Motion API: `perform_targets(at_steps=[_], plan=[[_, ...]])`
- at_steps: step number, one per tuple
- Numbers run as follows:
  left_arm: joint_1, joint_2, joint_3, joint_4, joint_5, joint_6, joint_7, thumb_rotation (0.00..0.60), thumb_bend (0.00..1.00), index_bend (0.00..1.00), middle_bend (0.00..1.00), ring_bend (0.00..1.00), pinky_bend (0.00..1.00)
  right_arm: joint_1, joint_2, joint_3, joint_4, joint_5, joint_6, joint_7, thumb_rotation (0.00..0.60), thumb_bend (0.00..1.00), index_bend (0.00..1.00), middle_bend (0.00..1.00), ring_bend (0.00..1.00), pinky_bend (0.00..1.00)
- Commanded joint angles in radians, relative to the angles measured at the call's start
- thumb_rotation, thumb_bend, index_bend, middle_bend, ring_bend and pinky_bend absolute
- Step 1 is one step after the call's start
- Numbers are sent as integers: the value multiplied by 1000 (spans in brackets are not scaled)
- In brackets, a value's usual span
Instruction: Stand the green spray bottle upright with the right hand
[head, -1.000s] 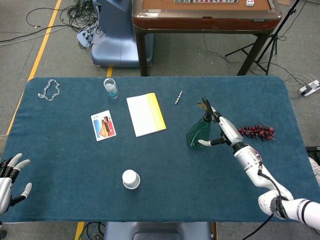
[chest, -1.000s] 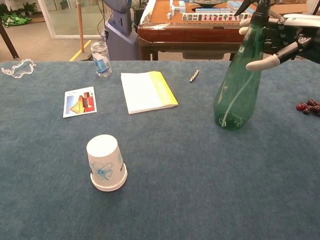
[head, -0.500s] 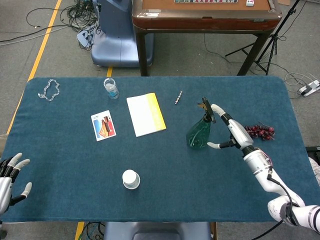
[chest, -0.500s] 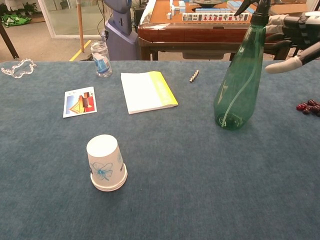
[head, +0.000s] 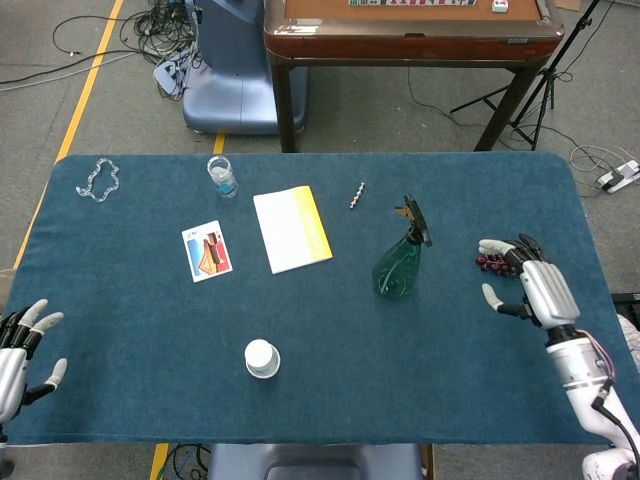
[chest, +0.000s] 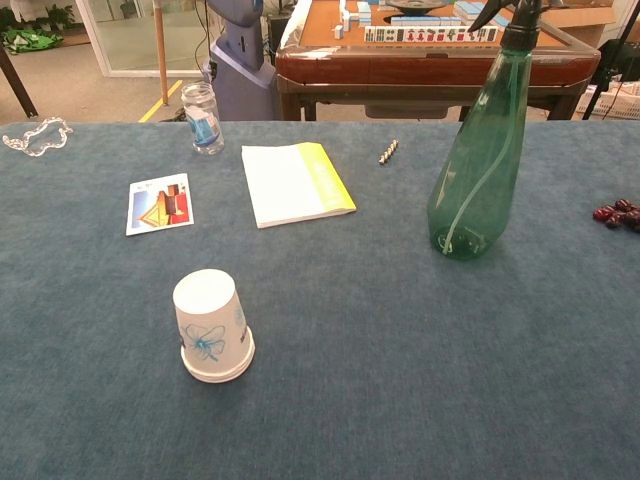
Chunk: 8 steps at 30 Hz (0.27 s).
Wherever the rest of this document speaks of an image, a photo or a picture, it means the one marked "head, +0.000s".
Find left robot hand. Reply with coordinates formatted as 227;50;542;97
0;298;68;425

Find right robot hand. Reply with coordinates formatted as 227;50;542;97
477;232;582;331

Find green spray bottle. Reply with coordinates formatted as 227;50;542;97
371;193;434;299

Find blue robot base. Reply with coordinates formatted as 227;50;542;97
181;0;309;136

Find clear plastic water bottle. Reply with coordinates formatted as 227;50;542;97
206;155;240;200

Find red grape bunch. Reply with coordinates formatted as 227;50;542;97
475;252;521;277

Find white power strip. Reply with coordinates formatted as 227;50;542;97
597;159;640;194

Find black tripod stand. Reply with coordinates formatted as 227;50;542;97
449;0;601;152

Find colourful picture card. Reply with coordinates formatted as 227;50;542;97
181;219;235;284

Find blue table cloth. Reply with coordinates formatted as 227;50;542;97
0;151;640;446

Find white paper cup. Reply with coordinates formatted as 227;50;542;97
243;338;282;380

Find yellow white notebook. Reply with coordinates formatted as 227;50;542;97
252;185;334;275

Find brown mahjong table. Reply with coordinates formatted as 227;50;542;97
263;0;566;153

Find blue grey robot torso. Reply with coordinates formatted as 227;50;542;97
206;442;424;480

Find row of mahjong tiles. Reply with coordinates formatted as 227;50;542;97
348;0;478;8

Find clear bead chain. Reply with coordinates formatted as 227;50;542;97
75;157;121;203

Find tangled black cables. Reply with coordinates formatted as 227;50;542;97
0;0;201;104

